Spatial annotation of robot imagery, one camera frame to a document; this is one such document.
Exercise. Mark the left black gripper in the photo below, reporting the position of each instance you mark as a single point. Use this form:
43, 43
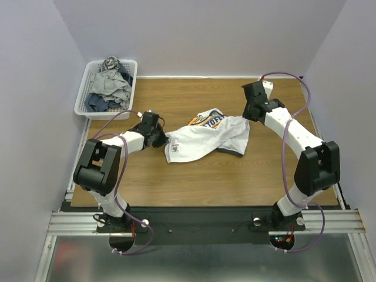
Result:
163, 140

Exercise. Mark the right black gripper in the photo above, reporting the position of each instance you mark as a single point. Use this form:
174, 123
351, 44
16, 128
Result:
249, 111

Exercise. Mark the white printed tank top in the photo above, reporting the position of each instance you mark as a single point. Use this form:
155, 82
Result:
206, 132

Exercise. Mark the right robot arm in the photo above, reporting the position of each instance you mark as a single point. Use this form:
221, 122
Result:
318, 166

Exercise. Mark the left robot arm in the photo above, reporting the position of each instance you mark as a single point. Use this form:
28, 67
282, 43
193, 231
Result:
102, 164

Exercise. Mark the grey tank top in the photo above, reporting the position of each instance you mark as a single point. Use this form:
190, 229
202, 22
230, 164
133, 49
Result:
112, 86

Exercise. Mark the navy blue tank top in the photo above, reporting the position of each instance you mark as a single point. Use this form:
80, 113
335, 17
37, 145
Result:
96, 103

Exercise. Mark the patterned dark tank top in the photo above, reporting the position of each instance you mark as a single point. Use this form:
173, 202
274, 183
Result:
110, 63

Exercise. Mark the white plastic basket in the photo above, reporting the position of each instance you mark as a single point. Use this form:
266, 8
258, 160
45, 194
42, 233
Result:
128, 70

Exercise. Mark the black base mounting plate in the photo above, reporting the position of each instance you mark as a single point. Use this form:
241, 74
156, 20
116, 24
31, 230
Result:
199, 225

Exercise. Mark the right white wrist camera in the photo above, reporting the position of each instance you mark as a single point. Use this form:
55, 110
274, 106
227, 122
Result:
268, 86

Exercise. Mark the aluminium frame rail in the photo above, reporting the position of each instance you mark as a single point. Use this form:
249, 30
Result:
72, 224

